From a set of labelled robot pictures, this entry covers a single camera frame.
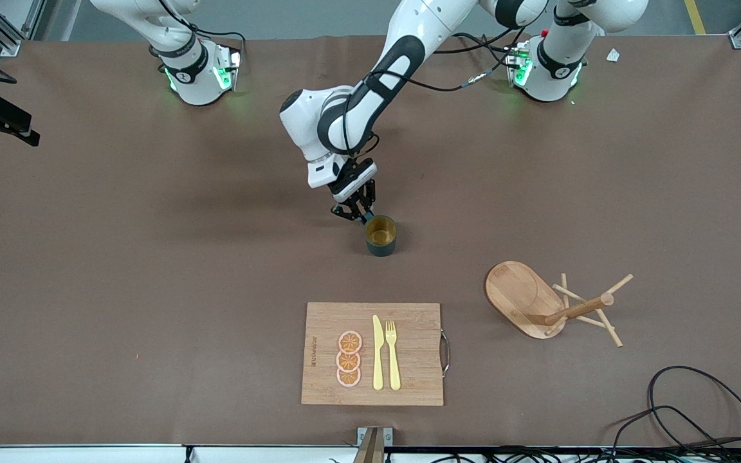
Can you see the white paper scrap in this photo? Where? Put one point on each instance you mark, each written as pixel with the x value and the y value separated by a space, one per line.
pixel 613 55

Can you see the yellow plastic fork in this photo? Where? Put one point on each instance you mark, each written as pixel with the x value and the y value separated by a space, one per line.
pixel 393 366

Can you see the brown table cover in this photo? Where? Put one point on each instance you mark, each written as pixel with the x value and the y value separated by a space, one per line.
pixel 152 321

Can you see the orange slice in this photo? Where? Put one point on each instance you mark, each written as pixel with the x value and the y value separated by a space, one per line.
pixel 350 341

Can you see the metal bracket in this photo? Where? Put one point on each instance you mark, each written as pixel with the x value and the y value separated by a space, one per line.
pixel 374 444

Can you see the wooden cutting board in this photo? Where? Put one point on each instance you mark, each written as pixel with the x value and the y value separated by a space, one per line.
pixel 409 386

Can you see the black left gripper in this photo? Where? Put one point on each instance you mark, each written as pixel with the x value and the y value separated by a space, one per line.
pixel 362 200

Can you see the dark green cup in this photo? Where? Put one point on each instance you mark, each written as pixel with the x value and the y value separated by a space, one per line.
pixel 382 241

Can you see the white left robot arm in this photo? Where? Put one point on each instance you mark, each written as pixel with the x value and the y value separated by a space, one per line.
pixel 370 90

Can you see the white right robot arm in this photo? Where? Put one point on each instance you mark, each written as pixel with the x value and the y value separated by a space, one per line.
pixel 197 83

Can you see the yellow plastic knife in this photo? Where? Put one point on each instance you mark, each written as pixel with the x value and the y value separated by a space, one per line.
pixel 377 360

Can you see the wooden cup rack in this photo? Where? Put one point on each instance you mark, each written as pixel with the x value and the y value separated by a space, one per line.
pixel 525 296

